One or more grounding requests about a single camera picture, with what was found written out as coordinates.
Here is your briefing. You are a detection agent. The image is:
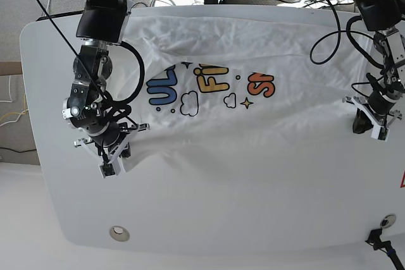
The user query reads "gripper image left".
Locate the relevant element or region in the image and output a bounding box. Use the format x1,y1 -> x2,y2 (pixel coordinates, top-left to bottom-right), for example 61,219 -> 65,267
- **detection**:
73,123 -> 149,162

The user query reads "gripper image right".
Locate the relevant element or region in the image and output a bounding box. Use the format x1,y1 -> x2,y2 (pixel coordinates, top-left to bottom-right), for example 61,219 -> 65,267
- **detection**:
343,90 -> 399,134

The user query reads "white printed T-shirt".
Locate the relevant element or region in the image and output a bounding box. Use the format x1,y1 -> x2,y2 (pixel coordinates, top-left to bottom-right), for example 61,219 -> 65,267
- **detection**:
123,16 -> 375,171

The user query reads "left metal table grommet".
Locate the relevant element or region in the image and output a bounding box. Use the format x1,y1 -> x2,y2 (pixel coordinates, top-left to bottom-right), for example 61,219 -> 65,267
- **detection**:
109,226 -> 130,242

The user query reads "metal table grommet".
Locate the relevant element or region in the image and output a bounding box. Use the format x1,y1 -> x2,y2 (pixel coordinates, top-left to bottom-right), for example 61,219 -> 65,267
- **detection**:
380,214 -> 397,229
109,226 -> 130,242

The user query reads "right metal table grommet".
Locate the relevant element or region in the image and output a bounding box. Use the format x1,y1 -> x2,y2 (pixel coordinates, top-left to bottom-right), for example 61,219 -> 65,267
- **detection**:
380,214 -> 397,229

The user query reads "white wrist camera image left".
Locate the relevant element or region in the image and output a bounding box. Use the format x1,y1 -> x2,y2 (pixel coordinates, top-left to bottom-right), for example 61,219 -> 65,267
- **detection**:
99,159 -> 122,178

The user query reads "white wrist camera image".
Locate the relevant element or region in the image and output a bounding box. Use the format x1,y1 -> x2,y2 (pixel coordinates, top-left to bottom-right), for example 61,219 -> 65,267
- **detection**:
99,159 -> 122,178
371,125 -> 390,142

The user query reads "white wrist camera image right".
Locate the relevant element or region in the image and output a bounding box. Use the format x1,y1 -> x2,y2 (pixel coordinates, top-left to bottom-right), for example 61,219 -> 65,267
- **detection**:
371,125 -> 390,142

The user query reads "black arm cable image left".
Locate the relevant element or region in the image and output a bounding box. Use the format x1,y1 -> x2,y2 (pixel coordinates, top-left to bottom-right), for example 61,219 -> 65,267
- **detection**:
34,0 -> 146,128

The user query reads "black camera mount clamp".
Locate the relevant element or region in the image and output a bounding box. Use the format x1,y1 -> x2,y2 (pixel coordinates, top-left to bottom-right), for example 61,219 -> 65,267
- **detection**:
365,228 -> 404,270

